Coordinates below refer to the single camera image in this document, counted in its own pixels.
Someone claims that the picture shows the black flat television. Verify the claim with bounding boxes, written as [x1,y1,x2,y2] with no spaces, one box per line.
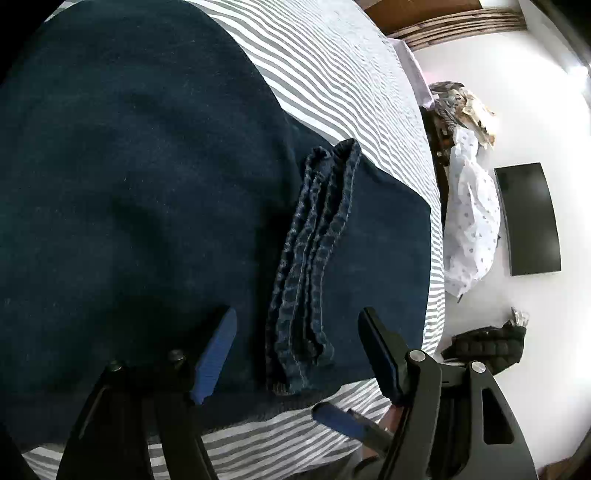
[494,162,563,277]

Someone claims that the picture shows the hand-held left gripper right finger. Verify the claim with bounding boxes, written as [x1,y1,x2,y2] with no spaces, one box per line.
[358,307,539,480]

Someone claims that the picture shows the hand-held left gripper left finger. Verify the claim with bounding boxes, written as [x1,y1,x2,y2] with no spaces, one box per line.
[55,307,238,480]

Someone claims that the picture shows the pile of folded bedding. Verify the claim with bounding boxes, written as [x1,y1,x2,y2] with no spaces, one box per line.
[428,80,499,148]

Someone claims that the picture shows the dark wooden cabinet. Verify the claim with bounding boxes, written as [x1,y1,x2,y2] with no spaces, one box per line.
[420,106,458,206]

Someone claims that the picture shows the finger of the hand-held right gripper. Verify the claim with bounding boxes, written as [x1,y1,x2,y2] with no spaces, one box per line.
[312,401,395,455]

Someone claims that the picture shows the brown wooden door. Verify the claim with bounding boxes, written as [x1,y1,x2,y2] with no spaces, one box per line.
[365,0,483,26]

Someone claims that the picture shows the white dotted cloth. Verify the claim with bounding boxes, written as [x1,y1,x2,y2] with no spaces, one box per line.
[444,127,502,299]

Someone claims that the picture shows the dark blue denim pants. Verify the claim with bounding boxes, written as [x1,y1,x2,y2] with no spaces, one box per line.
[0,0,433,445]

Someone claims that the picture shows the black quilted jacket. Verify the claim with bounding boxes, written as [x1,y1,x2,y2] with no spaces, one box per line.
[441,320,527,376]

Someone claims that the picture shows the light purple cloth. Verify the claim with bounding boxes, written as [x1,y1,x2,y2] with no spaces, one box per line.
[388,37,435,110]

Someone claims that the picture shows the wooden headboard frame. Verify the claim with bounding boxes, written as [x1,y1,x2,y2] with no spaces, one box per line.
[388,9,527,51]

